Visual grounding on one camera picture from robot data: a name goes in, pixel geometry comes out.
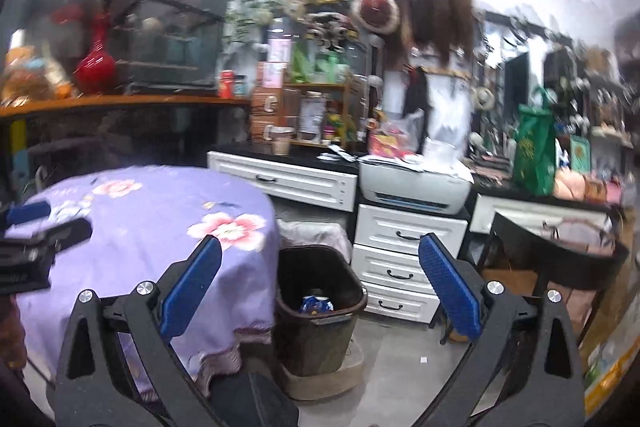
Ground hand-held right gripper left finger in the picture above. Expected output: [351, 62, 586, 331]
[55, 234, 223, 427]

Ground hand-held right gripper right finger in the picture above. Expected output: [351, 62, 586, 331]
[418, 233, 586, 427]

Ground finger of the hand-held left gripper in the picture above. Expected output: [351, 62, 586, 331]
[0, 218, 94, 255]
[0, 201, 52, 228]

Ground white paper cup blue print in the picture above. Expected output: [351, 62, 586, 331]
[299, 294, 335, 314]

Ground dark brown trash bin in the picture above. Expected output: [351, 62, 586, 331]
[275, 245, 368, 378]

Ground person's left forearm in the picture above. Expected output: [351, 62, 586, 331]
[0, 294, 28, 373]

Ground purple floral tablecloth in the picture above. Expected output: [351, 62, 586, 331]
[15, 165, 281, 400]

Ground white three-drawer cabinet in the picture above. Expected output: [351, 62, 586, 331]
[351, 203, 471, 324]

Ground white narrow desk drawer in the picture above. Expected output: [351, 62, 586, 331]
[470, 193, 613, 238]

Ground white printer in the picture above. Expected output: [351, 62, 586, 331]
[358, 155, 474, 215]

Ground dark cloth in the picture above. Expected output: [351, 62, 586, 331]
[210, 372, 301, 427]

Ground cut glass bowl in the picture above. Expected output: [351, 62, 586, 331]
[2, 57, 51, 102]

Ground white wide desk drawer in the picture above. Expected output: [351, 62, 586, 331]
[206, 150, 359, 212]

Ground wooden counter shelf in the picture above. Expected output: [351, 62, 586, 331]
[0, 93, 251, 118]

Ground red ceramic vase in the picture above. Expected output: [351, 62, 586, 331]
[75, 14, 118, 95]

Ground round beige floor mat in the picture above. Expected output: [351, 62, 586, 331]
[277, 342, 366, 403]

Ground pink soft toy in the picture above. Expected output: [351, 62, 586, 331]
[554, 168, 586, 200]

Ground plastic bag with red packs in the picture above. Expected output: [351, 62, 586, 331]
[367, 107, 426, 158]

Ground green tote bag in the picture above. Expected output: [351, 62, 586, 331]
[513, 87, 557, 196]

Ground beige paper cup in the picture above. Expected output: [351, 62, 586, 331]
[271, 127, 293, 156]

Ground green framed picture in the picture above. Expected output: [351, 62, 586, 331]
[570, 137, 592, 172]

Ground vanity mirror with bulbs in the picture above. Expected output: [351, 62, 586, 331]
[482, 12, 576, 138]

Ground pink greeting card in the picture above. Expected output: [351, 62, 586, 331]
[267, 39, 291, 64]
[262, 62, 288, 88]

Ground wooden desktop rack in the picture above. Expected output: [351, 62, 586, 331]
[282, 82, 351, 148]

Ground hanging brown hair extensions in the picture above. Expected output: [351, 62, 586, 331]
[389, 0, 475, 68]

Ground ornate black white headdress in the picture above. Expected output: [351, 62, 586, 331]
[307, 12, 356, 52]

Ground green leafy branches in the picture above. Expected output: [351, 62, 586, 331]
[225, 0, 281, 48]

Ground red round fur-trimmed hat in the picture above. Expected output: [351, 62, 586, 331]
[356, 0, 401, 32]

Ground glass terrarium black frame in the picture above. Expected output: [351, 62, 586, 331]
[112, 0, 226, 88]

